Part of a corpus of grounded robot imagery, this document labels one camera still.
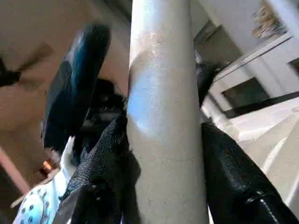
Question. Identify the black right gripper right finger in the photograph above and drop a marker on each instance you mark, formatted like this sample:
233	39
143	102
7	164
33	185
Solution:
238	182

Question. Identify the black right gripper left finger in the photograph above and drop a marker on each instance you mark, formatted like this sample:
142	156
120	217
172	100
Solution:
102	177

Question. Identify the beige plush toy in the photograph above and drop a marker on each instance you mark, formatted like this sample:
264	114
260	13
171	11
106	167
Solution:
268	22

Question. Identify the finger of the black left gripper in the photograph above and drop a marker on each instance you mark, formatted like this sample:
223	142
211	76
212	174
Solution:
205	81

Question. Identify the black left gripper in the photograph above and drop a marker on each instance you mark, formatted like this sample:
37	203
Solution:
102	105

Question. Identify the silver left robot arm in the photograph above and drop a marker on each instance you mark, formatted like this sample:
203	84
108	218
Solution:
37	203

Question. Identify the dark ceiling fan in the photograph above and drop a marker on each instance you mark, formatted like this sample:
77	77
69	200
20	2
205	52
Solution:
14	74

